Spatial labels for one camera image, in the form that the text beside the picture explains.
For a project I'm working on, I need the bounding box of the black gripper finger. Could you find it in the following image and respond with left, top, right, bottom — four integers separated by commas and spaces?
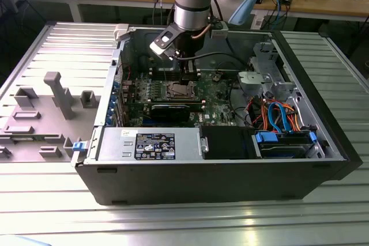
180, 56, 202, 83

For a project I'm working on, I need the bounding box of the silver CPU chip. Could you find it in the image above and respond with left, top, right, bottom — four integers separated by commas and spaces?
172, 84, 191, 97

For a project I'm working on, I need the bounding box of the CPU socket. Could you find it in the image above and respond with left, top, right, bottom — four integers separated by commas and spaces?
162, 80, 199, 100

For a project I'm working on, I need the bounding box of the green motherboard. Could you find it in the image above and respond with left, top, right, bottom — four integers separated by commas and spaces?
120, 68, 240, 128

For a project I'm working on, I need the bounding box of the black graphics card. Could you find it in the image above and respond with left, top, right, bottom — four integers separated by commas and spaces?
143, 101, 193, 123

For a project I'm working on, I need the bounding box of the silver metal drive cage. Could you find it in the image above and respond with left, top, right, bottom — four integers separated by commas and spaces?
236, 41, 302, 107

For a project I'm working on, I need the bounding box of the beige case latch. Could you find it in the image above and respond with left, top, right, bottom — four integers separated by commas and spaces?
113, 23, 131, 42

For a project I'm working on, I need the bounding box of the black plastic shroud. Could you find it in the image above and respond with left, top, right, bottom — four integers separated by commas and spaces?
201, 126, 257, 160

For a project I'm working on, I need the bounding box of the hard disk blue carrier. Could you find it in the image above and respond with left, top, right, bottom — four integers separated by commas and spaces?
251, 130, 318, 160

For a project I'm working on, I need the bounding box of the silver power supply unit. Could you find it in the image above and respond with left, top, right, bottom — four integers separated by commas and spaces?
96, 127, 202, 162

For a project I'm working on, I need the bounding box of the black PC case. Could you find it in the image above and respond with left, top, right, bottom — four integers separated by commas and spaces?
70, 23, 363, 207

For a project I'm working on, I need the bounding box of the grey parts rack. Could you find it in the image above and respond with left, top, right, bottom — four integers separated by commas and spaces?
0, 71, 102, 164

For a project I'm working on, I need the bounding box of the black camera cable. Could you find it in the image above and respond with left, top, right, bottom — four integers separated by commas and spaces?
176, 51, 251, 68

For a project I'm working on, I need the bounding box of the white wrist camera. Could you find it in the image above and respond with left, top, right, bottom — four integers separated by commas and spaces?
149, 24, 178, 61

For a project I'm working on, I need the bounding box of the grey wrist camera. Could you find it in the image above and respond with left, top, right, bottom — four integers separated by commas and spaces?
209, 21, 230, 39

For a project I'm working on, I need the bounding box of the blue data cable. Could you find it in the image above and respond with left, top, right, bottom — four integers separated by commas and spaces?
267, 100, 292, 135

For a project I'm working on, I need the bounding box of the orange wire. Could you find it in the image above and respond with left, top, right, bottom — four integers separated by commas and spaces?
259, 99, 304, 131

